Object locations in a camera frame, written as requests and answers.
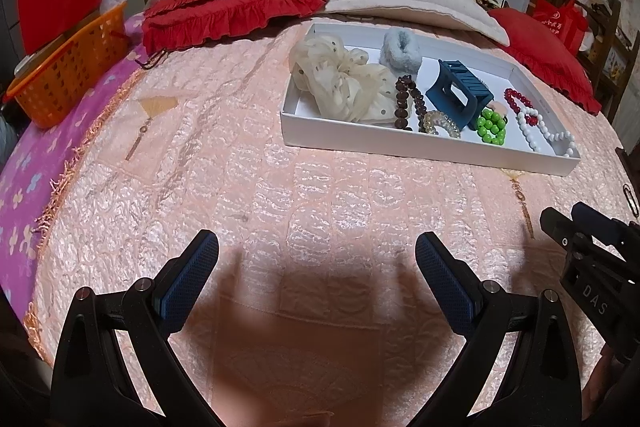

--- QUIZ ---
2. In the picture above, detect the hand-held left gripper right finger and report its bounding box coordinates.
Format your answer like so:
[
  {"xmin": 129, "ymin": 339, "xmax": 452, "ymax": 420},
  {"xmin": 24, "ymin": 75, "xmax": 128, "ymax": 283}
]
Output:
[{"xmin": 415, "ymin": 232, "xmax": 586, "ymax": 427}]

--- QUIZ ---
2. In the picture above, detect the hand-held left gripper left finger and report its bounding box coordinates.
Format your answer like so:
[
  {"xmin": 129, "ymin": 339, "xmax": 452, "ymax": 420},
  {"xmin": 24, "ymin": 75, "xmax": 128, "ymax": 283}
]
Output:
[{"xmin": 47, "ymin": 229, "xmax": 221, "ymax": 427}]

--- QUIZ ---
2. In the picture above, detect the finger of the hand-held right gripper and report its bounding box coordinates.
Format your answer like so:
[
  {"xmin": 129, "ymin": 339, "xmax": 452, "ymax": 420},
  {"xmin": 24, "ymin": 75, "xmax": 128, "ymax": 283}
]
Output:
[
  {"xmin": 539, "ymin": 206, "xmax": 583, "ymax": 255},
  {"xmin": 571, "ymin": 201, "xmax": 640, "ymax": 253}
]

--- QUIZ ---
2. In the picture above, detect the white bead bracelet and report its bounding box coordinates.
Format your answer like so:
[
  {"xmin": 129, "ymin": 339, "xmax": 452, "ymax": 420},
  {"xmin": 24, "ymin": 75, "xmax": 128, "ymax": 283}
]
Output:
[{"xmin": 515, "ymin": 108, "xmax": 576, "ymax": 158}]

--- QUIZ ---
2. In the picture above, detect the green bead bracelet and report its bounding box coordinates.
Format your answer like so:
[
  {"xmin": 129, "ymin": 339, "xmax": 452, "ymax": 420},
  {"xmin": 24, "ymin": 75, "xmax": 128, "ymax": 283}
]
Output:
[{"xmin": 475, "ymin": 107, "xmax": 508, "ymax": 146}]

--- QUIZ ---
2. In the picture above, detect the red bead bracelet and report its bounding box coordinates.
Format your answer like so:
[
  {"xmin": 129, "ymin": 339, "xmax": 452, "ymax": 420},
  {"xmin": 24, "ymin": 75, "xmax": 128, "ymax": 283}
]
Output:
[{"xmin": 502, "ymin": 87, "xmax": 541, "ymax": 128}]

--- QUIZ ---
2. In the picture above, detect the clear crystal bracelet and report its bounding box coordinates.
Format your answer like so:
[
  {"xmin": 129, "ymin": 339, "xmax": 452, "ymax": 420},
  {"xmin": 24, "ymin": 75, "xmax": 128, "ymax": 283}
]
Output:
[{"xmin": 419, "ymin": 109, "xmax": 462, "ymax": 140}]

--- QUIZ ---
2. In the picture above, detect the white tray box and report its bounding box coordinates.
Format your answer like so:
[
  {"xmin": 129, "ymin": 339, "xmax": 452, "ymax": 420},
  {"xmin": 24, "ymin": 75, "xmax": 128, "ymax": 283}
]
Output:
[{"xmin": 279, "ymin": 23, "xmax": 582, "ymax": 178}]

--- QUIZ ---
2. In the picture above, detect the brown bead bracelet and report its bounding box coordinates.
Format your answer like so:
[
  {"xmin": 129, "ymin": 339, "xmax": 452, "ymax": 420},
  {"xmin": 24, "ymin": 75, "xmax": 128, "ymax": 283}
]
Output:
[{"xmin": 392, "ymin": 74, "xmax": 426, "ymax": 132}]

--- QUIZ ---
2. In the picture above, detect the pink quilted bedspread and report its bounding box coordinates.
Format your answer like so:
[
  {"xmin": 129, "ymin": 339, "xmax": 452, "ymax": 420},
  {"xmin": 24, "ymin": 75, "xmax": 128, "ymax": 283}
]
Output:
[{"xmin": 22, "ymin": 14, "xmax": 640, "ymax": 427}]

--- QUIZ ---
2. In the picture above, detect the plain red pillow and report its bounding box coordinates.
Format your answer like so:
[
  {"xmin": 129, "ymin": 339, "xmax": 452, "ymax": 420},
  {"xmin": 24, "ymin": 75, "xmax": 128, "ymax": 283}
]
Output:
[{"xmin": 487, "ymin": 7, "xmax": 603, "ymax": 116}]

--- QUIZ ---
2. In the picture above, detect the blue hair claw clip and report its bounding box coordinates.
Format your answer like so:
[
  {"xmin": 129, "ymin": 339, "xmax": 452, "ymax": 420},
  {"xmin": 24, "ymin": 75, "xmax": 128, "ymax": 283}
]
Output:
[{"xmin": 425, "ymin": 59, "xmax": 495, "ymax": 130}]

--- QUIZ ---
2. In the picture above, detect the purple flowered sheet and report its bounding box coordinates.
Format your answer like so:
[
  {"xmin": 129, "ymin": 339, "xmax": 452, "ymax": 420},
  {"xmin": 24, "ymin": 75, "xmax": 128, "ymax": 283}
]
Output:
[{"xmin": 0, "ymin": 14, "xmax": 151, "ymax": 323}]

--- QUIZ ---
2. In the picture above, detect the wooden chair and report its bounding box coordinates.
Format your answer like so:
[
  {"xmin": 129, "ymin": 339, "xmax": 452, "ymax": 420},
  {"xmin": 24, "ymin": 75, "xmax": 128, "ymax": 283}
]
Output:
[{"xmin": 575, "ymin": 0, "xmax": 632, "ymax": 108}]

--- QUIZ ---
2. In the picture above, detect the red shopping bag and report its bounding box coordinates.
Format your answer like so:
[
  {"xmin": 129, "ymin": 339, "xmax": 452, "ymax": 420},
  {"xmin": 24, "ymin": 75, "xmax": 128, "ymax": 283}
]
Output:
[{"xmin": 530, "ymin": 0, "xmax": 588, "ymax": 55}]

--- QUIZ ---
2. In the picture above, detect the cream dotted scrunchie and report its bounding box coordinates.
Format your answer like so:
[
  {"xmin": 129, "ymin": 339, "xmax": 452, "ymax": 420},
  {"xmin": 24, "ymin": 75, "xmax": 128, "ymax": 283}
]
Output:
[{"xmin": 289, "ymin": 34, "xmax": 413, "ymax": 124}]

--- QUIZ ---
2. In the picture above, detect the light blue fluffy scrunchie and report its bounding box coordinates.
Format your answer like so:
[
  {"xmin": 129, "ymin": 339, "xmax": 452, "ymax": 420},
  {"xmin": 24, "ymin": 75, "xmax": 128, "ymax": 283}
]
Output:
[{"xmin": 380, "ymin": 29, "xmax": 423, "ymax": 72}]

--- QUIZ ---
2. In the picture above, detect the orange plastic basket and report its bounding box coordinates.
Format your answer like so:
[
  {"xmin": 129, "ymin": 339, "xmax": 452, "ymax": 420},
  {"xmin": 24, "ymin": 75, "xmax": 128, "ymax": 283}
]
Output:
[{"xmin": 6, "ymin": 1, "xmax": 130, "ymax": 128}]

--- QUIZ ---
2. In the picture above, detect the red ruffled pillow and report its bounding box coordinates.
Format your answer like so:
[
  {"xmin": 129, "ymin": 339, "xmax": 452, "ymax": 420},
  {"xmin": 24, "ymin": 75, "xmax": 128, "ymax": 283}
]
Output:
[{"xmin": 141, "ymin": 0, "xmax": 338, "ymax": 52}]

